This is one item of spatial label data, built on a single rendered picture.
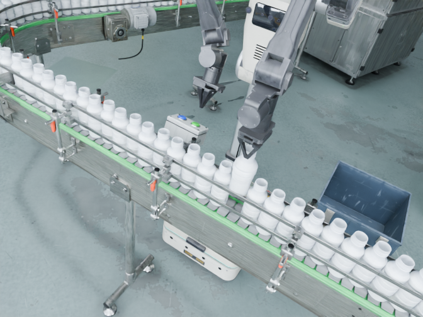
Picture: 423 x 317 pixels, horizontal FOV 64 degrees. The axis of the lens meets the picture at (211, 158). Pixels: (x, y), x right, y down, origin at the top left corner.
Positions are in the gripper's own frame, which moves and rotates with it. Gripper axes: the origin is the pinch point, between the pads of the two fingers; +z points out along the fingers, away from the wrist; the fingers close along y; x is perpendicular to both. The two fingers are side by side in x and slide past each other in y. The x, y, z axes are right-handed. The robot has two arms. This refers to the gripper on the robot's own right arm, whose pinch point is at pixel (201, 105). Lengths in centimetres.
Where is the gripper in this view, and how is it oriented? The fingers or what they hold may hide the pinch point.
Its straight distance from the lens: 123.0
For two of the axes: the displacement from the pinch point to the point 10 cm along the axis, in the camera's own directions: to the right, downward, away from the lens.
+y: 8.4, 4.4, -3.1
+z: -3.2, 8.7, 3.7
